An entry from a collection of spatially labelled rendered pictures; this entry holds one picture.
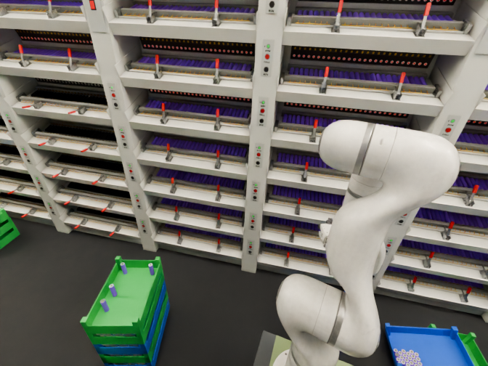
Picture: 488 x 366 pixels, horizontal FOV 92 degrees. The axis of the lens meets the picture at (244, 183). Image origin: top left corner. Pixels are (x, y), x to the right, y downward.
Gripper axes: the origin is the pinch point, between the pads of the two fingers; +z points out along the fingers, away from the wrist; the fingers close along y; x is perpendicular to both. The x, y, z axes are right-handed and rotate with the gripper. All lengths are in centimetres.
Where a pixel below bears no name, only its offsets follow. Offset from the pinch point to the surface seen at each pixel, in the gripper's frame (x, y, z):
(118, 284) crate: -37, -87, -22
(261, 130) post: 33.7, -34.9, 10.1
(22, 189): -27, -197, 25
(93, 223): -46, -148, 30
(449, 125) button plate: 44, 35, 8
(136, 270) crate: -35, -84, -14
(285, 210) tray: -7.6, -18.2, 20.9
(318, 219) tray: -8.6, -1.4, 19.2
